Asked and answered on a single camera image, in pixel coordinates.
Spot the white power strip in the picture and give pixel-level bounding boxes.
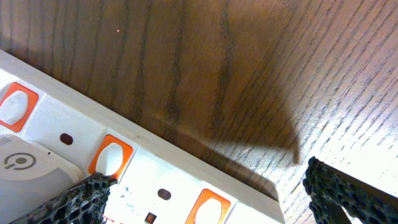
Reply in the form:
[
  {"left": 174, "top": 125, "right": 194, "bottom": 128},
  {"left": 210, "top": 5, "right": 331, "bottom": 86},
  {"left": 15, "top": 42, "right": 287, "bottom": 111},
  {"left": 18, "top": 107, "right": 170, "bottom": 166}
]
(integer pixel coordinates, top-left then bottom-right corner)
[{"left": 1, "top": 52, "right": 284, "bottom": 223}]

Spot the white USB charger plug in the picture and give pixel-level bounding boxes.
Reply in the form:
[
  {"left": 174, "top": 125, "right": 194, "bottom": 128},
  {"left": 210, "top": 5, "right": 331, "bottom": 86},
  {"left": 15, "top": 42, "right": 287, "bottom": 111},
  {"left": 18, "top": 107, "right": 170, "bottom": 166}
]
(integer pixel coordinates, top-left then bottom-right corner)
[{"left": 1, "top": 134, "right": 84, "bottom": 223}]

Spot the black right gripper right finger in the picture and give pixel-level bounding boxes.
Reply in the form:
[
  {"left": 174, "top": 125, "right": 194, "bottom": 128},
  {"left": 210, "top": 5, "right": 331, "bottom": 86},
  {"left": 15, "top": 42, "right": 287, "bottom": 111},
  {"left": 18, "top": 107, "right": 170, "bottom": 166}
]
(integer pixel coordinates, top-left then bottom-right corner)
[{"left": 303, "top": 157, "right": 397, "bottom": 224}]

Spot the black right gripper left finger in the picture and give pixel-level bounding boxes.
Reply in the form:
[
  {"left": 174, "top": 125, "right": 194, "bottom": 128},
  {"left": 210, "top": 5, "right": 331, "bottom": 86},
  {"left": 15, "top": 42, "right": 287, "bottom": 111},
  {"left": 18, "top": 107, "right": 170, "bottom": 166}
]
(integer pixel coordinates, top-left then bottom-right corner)
[{"left": 11, "top": 173, "right": 118, "bottom": 224}]

